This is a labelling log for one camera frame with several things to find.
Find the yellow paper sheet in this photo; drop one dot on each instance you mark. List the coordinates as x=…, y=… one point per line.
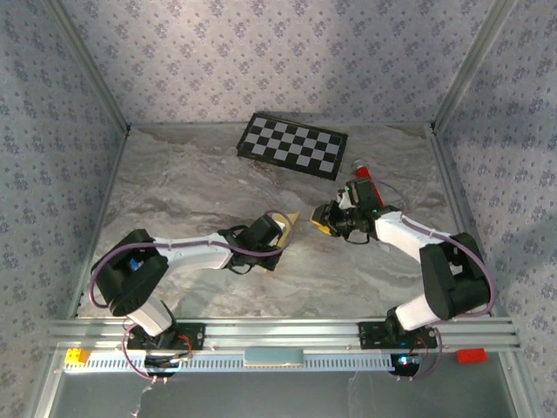
x=292, y=217

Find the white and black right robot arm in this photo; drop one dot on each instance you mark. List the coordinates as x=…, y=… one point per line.
x=448, y=278

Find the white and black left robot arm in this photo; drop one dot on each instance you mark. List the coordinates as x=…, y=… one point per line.
x=126, y=296

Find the grey metal base sheet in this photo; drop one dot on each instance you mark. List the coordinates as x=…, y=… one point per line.
x=261, y=396

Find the red tube with clear cap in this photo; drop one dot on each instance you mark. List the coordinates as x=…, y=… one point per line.
x=362, y=170

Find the black and white checkerboard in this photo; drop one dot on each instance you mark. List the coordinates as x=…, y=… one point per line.
x=291, y=146

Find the black controller board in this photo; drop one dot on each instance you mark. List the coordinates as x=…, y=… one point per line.
x=159, y=362
x=407, y=368

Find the red toy brick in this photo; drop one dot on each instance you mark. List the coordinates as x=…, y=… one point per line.
x=471, y=355

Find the yellow toy brick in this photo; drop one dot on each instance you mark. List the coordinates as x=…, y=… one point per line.
x=75, y=357

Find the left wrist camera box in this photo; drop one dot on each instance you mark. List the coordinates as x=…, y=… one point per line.
x=263, y=231

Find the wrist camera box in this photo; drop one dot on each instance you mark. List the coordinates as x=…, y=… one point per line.
x=263, y=231
x=363, y=193

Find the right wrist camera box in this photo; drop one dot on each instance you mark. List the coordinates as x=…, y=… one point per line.
x=363, y=193

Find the aluminium mounting rail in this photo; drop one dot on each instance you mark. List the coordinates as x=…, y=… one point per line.
x=283, y=333

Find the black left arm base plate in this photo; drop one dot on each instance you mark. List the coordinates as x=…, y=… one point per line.
x=196, y=337

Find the aluminium frame bar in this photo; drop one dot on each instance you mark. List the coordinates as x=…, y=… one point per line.
x=474, y=65
x=109, y=196
x=196, y=125
x=450, y=183
x=91, y=65

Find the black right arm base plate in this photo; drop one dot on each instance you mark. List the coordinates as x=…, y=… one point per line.
x=370, y=335

